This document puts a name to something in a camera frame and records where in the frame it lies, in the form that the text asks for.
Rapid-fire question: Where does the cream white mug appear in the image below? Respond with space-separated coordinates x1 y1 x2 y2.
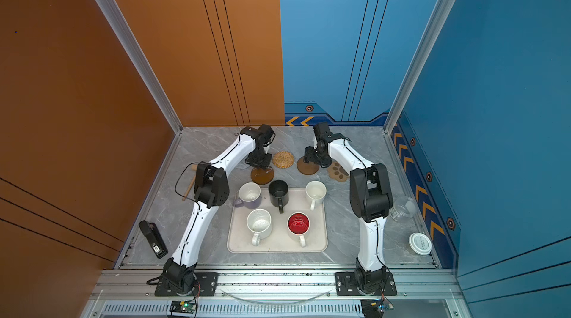
305 181 327 211

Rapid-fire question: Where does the lavender mug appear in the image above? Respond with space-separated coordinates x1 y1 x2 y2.
233 182 262 210

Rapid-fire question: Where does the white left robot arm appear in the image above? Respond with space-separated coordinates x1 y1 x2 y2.
155 124 275 297

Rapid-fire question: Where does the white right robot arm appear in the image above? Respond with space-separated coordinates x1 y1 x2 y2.
303 123 394 294

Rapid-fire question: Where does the round brown wooden coaster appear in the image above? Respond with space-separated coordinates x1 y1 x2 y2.
297 157 321 175

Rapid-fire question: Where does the glossy dark brown coaster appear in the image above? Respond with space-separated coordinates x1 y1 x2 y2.
251 166 274 185

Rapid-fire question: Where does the cork paw print coaster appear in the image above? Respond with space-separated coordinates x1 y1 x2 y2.
327 161 349 182

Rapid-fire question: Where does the round woven rattan coaster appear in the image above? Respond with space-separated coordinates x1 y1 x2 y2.
272 151 295 169

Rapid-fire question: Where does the black mug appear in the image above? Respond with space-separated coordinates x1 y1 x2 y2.
269 180 289 214

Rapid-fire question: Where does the white ribbed mug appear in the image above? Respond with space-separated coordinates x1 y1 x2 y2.
246 208 273 247

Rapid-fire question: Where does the red interior white mug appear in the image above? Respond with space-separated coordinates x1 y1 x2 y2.
286 212 311 248

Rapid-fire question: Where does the beige serving tray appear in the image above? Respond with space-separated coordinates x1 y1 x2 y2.
227 187 328 254

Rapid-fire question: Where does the clear glass cup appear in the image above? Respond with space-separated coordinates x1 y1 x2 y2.
390 196 419 223

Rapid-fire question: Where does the black stapler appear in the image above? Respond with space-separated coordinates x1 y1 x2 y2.
138 220 168 259

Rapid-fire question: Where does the white lidded jar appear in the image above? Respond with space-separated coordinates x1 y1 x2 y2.
408 233 433 256

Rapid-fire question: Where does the circuit board right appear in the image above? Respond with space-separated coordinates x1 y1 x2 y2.
361 300 394 318

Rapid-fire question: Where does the green circuit board left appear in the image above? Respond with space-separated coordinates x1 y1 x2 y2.
169 300 197 317

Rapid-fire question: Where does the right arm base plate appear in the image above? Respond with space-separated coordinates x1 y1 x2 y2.
335 271 398 297

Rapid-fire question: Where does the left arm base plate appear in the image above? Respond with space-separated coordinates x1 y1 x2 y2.
154 272 219 297

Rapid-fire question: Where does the aluminium corner post left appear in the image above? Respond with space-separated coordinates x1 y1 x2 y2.
72 0 184 135

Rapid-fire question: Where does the aluminium corner post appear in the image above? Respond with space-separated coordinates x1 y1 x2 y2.
72 0 184 135
384 0 456 135

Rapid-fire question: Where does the aluminium front rail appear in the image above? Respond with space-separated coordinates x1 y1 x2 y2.
81 266 471 317

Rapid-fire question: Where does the aluminium corner post right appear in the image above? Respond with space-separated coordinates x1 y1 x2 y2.
384 0 456 135

